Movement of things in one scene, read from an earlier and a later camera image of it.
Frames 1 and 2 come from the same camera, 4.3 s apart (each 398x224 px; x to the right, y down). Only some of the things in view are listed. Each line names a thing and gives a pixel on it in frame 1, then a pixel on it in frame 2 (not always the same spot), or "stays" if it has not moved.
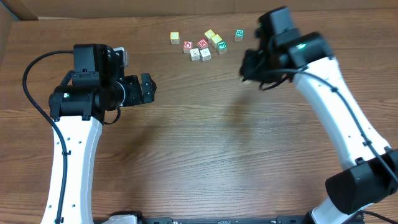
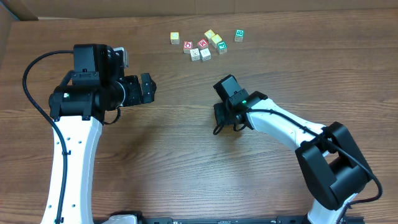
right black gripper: (250, 66) → (219, 114)
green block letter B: (239, 35) stays
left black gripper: (145, 88) stays
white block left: (194, 54) stays
